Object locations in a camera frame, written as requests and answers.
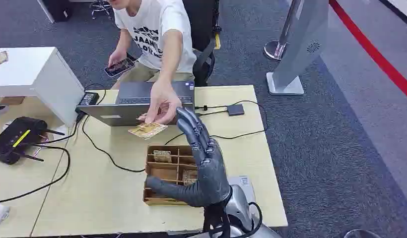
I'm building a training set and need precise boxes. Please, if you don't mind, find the person's right hand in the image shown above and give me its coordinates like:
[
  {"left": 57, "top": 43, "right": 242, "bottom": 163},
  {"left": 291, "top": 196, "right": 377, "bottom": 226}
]
[{"left": 108, "top": 49, "right": 129, "bottom": 68}]

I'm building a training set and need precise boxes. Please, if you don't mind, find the person's left hand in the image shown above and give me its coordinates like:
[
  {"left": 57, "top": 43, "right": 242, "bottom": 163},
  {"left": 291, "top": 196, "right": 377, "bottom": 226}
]
[{"left": 137, "top": 80, "right": 183, "bottom": 125}]

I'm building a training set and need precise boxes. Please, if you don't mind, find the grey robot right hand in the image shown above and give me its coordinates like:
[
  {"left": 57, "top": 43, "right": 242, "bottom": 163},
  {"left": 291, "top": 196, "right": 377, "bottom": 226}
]
[{"left": 144, "top": 107, "right": 231, "bottom": 208}]

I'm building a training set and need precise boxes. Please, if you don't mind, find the black smartphone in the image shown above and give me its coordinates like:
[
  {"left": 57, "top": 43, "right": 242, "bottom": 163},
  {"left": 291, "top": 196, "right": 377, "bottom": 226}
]
[{"left": 104, "top": 58, "right": 136, "bottom": 78}]

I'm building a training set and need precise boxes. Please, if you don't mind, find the grey laptop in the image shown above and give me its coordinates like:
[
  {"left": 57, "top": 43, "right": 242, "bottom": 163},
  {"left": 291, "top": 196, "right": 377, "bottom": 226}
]
[{"left": 75, "top": 81, "right": 196, "bottom": 127}]

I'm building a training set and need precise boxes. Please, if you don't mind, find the person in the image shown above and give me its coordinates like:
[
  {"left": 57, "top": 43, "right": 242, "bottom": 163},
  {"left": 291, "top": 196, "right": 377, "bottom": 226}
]
[{"left": 105, "top": 0, "right": 198, "bottom": 125}]

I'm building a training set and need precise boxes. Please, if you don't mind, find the wooden compartment box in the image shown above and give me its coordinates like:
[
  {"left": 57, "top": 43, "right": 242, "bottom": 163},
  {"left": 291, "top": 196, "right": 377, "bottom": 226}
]
[{"left": 142, "top": 145, "right": 200, "bottom": 207}]

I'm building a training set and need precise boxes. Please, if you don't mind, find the black power adapter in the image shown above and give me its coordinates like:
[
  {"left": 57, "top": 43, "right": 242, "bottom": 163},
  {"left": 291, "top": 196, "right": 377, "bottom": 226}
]
[{"left": 77, "top": 92, "right": 100, "bottom": 107}]

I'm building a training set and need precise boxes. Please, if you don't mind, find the chrome stool base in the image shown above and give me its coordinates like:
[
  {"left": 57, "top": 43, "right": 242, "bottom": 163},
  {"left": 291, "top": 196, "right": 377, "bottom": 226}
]
[{"left": 90, "top": 0, "right": 113, "bottom": 19}]

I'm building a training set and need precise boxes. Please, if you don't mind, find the small black hub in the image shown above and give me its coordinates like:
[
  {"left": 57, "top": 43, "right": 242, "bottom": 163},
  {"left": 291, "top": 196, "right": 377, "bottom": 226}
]
[{"left": 227, "top": 104, "right": 245, "bottom": 116}]

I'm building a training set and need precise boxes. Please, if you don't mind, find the black box with white leg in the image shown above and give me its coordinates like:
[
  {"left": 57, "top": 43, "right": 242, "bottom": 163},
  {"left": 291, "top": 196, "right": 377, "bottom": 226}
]
[{"left": 37, "top": 0, "right": 73, "bottom": 24}]

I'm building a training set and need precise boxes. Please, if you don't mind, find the black office chair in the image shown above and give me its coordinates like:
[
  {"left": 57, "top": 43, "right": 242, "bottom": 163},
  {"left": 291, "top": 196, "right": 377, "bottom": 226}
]
[{"left": 182, "top": 0, "right": 222, "bottom": 87}]

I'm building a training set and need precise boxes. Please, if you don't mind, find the white cabinet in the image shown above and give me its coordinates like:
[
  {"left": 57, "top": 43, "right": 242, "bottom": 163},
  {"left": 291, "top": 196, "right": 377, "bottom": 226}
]
[{"left": 0, "top": 47, "right": 85, "bottom": 128}]

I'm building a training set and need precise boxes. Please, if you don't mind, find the black router with antennas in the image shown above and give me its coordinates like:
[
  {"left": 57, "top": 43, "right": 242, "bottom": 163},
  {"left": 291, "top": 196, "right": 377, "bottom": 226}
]
[{"left": 0, "top": 117, "right": 66, "bottom": 165}]

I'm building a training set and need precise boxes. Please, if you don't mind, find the grey standing kiosk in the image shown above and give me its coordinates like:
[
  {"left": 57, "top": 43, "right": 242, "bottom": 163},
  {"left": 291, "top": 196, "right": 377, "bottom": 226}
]
[{"left": 267, "top": 0, "right": 330, "bottom": 96}]

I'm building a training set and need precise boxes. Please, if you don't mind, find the round metal base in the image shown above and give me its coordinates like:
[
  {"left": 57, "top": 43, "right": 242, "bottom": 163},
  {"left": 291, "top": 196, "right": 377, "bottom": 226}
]
[{"left": 343, "top": 229, "right": 382, "bottom": 238}]

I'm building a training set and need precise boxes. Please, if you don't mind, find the short black hub cable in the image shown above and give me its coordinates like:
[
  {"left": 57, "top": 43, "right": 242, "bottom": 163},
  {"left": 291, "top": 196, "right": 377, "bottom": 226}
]
[{"left": 194, "top": 105, "right": 229, "bottom": 118}]

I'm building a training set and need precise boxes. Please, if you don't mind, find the long black hub cable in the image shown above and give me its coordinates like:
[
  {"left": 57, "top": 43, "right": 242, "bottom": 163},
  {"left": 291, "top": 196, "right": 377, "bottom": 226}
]
[{"left": 164, "top": 100, "right": 268, "bottom": 146}]

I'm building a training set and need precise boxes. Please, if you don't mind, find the black laptop power cable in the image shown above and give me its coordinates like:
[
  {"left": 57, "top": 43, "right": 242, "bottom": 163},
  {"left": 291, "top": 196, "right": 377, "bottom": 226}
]
[{"left": 80, "top": 113, "right": 146, "bottom": 173}]

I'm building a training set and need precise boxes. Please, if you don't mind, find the black adapter mains cable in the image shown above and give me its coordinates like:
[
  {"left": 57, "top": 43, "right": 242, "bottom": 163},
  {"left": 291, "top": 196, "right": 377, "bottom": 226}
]
[{"left": 39, "top": 83, "right": 107, "bottom": 145}]

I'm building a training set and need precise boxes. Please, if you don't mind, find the black cable on pale desk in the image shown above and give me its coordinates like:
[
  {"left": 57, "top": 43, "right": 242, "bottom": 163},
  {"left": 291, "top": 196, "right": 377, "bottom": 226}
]
[{"left": 0, "top": 145, "right": 71, "bottom": 204}]

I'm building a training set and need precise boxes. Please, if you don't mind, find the chrome stanchion post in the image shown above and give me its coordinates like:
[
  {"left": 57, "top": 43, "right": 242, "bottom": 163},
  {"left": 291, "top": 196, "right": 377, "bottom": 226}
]
[{"left": 263, "top": 0, "right": 303, "bottom": 62}]

